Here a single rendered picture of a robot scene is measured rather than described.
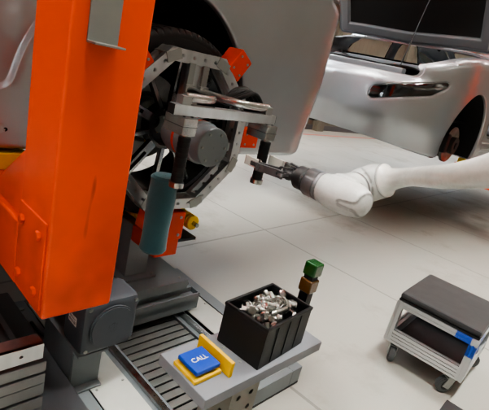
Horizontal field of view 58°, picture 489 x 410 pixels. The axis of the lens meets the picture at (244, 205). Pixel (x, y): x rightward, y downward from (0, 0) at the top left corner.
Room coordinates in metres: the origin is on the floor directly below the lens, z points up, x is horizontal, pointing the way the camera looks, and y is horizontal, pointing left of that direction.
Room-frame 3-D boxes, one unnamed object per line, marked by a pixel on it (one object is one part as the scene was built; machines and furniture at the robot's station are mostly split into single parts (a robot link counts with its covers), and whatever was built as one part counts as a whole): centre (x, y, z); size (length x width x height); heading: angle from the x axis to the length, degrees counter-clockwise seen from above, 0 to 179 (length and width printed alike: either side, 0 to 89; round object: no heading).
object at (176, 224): (1.51, 0.30, 0.48); 0.16 x 0.12 x 0.17; 49
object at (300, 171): (1.36, -0.14, 0.83); 0.09 x 0.08 x 0.07; 49
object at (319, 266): (1.12, -0.23, 0.64); 0.04 x 0.04 x 0.04; 49
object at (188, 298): (1.60, 0.40, 0.13); 0.50 x 0.36 x 0.10; 139
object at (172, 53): (1.49, 0.27, 0.85); 0.54 x 0.07 x 0.54; 139
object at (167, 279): (1.60, 0.40, 0.32); 0.40 x 0.30 x 0.28; 139
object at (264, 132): (1.48, 0.00, 0.93); 0.09 x 0.05 x 0.05; 49
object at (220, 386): (0.97, -0.10, 0.44); 0.43 x 0.17 x 0.03; 139
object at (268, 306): (1.00, -0.13, 0.51); 0.20 x 0.14 x 0.13; 143
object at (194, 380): (0.84, 0.02, 0.46); 0.08 x 0.08 x 0.01; 49
